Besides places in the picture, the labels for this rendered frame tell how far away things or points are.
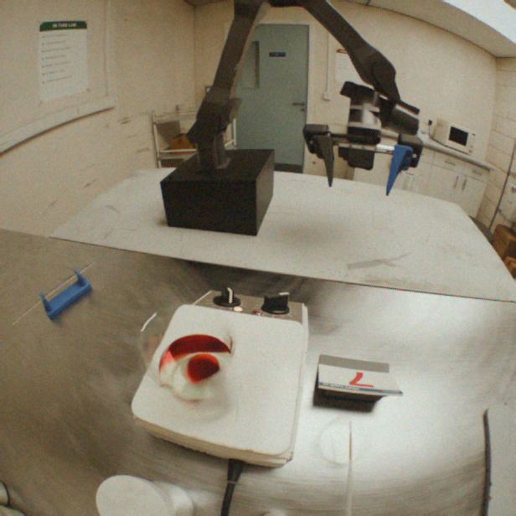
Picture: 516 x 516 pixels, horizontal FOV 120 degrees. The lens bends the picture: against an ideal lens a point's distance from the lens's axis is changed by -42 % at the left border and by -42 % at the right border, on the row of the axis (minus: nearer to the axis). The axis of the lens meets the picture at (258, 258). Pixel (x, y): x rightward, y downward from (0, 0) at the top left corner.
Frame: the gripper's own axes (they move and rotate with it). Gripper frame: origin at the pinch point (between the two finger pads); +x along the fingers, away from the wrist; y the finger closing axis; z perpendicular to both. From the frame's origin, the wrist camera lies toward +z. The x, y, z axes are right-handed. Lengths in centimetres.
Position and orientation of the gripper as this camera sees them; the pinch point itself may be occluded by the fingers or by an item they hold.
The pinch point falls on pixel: (360, 169)
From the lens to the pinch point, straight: 38.5
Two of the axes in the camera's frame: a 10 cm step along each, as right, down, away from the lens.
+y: -9.0, -1.9, 3.9
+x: -2.6, 9.5, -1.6
